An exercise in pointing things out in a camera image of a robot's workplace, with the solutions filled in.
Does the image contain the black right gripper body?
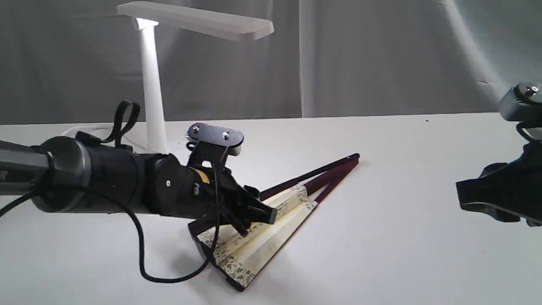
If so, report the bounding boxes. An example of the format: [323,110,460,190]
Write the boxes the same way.
[456,143,542,227]

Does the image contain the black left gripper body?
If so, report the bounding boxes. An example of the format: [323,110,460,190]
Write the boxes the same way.
[186,166,238,224]

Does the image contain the cream paper folding fan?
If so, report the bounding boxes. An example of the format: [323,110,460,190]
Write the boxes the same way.
[188,153,360,292]

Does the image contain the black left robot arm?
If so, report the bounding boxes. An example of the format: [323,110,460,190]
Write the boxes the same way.
[1,136,278,236]

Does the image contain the white desk lamp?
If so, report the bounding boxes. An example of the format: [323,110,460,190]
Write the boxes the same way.
[116,1,274,153]

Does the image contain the grey backdrop curtain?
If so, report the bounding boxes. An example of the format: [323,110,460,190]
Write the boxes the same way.
[0,0,542,124]

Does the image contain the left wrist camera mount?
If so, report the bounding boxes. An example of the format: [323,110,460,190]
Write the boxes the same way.
[185,123,244,169]

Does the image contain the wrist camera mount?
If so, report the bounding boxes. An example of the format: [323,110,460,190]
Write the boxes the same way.
[185,123,244,169]
[498,82,542,143]

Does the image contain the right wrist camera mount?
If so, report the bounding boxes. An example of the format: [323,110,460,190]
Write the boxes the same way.
[498,82,542,143]

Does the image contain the white lamp power cable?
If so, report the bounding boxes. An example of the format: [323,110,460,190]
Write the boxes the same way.
[62,124,148,153]

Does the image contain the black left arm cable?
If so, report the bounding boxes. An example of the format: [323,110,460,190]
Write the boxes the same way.
[0,163,221,283]

